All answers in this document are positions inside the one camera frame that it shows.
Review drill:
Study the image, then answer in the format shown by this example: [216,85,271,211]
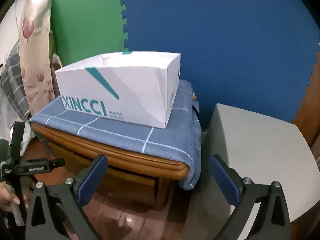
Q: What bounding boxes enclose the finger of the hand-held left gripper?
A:
[46,158,66,168]

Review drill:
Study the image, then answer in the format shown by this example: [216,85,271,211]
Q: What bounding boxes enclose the white dotted cloth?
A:
[0,90,37,153]

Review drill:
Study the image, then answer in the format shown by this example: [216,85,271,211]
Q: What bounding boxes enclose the floral curtain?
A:
[15,0,63,115]

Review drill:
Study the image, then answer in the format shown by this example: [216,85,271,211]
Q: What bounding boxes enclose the green foam mat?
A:
[50,0,129,67]

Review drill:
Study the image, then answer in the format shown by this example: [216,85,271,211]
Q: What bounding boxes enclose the person's left hand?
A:
[0,181,22,211]

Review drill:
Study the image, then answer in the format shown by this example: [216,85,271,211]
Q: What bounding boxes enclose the brown wooden nightstand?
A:
[30,122,190,212]

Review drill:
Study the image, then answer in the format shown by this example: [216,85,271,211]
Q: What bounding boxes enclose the grey plaid pillow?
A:
[0,40,33,122]

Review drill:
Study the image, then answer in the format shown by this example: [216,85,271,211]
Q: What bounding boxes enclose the black strap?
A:
[192,100,201,127]

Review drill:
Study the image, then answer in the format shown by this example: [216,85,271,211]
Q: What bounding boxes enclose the grey table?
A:
[184,103,317,240]

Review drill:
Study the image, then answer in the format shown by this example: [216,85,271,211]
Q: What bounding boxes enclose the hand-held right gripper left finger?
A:
[25,154,109,240]

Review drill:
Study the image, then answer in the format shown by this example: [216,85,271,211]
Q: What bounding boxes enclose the brown wooden panel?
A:
[291,40,320,145]

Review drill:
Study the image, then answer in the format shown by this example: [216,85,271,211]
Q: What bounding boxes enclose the blue plaid cloth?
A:
[29,79,202,190]

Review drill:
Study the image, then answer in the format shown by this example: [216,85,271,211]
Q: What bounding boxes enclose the white shoe box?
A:
[55,52,181,130]

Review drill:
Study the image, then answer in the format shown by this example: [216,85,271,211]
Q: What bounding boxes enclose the blue foam mat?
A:
[117,0,320,132]

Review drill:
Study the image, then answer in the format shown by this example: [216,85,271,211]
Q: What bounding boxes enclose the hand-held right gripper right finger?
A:
[209,154,292,240]

